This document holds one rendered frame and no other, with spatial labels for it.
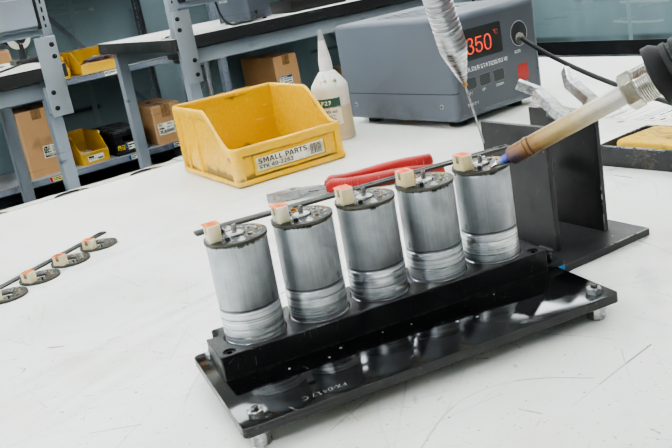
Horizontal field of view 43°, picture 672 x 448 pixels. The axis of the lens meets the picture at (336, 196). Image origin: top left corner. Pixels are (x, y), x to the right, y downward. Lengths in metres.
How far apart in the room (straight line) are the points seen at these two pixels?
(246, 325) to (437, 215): 0.09
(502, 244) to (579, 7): 5.79
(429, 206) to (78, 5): 4.63
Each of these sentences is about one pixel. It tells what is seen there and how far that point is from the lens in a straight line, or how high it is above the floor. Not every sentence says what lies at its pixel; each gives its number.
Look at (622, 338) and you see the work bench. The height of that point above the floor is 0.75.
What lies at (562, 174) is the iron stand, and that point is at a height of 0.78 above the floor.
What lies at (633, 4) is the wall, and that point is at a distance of 5.89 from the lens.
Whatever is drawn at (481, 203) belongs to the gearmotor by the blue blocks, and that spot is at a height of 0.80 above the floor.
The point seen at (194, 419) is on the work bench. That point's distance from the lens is 0.34.
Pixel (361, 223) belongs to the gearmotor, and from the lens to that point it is 0.34.
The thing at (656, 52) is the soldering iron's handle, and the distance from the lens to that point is 0.35.
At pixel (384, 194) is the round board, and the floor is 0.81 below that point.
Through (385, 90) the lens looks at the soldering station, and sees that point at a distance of 0.80.
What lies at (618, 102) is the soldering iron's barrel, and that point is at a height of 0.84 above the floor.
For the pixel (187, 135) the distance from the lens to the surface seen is 0.75.
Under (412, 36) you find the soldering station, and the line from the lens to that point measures 0.76.
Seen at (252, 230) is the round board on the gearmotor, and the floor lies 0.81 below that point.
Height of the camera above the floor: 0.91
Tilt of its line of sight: 15 degrees down
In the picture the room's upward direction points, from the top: 10 degrees counter-clockwise
